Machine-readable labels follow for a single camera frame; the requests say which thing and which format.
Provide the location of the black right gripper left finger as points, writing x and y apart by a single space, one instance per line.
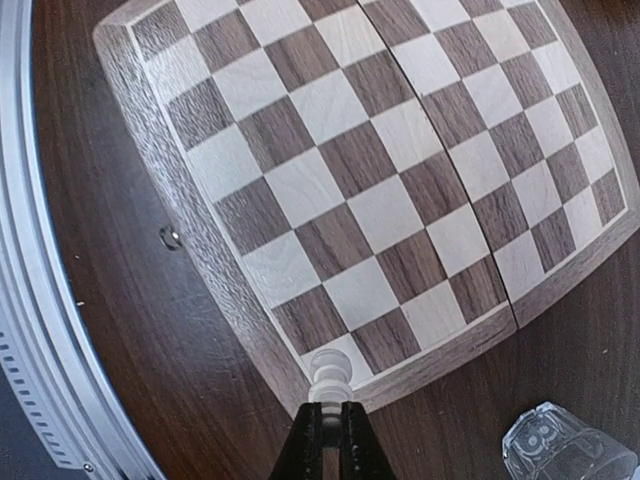
301 457

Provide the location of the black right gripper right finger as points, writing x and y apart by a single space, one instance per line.
361 454

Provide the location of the clear drinking glass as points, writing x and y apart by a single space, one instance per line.
549 442

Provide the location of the white chess king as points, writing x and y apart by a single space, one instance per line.
331 374

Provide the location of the wooden chess board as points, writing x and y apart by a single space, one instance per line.
407 182

